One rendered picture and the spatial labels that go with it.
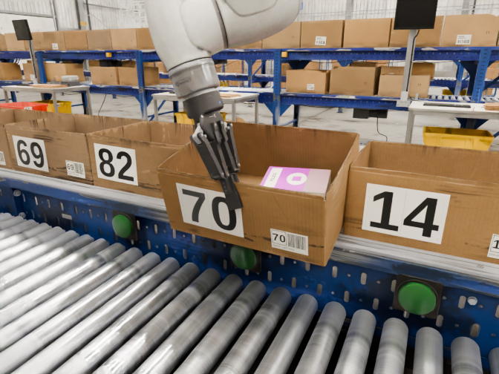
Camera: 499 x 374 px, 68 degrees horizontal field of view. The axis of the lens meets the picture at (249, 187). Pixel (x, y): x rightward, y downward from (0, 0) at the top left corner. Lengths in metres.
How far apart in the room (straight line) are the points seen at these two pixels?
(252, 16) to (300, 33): 4.89
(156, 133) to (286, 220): 0.81
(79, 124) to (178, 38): 1.05
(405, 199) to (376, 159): 0.31
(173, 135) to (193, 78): 0.69
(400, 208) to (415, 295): 0.18
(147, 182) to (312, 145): 0.48
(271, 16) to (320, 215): 0.38
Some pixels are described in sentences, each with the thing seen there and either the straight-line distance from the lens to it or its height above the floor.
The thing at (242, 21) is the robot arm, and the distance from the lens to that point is 0.74.
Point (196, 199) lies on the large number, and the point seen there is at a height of 0.98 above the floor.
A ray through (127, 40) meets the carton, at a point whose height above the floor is 1.54.
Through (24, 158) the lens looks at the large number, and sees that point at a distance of 1.51.
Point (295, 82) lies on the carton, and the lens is 5.38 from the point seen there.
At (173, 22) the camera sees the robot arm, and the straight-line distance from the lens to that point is 0.73.
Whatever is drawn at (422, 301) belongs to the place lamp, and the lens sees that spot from 0.85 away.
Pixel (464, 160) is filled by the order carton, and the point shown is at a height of 1.02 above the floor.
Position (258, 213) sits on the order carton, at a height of 0.97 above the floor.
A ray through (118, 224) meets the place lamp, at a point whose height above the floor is 0.82.
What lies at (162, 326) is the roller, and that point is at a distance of 0.85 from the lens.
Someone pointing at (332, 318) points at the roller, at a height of 0.75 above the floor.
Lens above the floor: 1.27
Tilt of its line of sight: 19 degrees down
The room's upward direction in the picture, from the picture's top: straight up
